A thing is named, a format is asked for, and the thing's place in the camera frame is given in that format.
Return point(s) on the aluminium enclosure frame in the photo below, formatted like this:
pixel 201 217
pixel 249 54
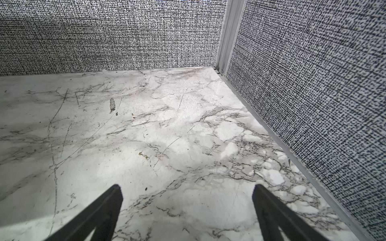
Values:
pixel 232 19

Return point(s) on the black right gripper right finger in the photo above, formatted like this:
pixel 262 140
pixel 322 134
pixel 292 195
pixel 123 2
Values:
pixel 275 217

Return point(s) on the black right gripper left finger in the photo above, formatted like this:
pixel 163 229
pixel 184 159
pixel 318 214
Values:
pixel 99 219

